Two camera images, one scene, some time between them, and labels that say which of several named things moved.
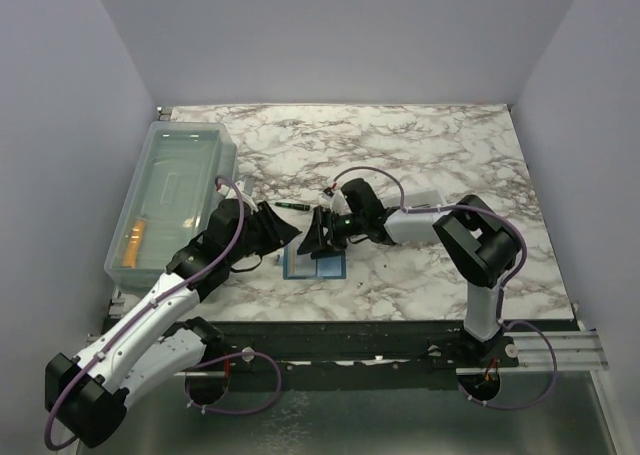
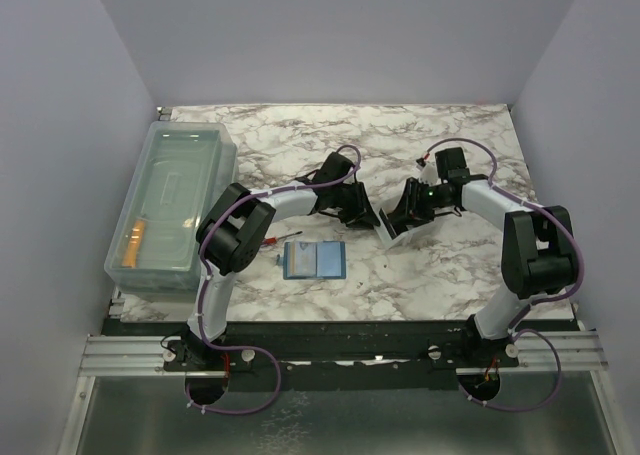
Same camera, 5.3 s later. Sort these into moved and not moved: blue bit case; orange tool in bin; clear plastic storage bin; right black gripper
Moved: right black gripper
Not moved: orange tool in bin; blue bit case; clear plastic storage bin
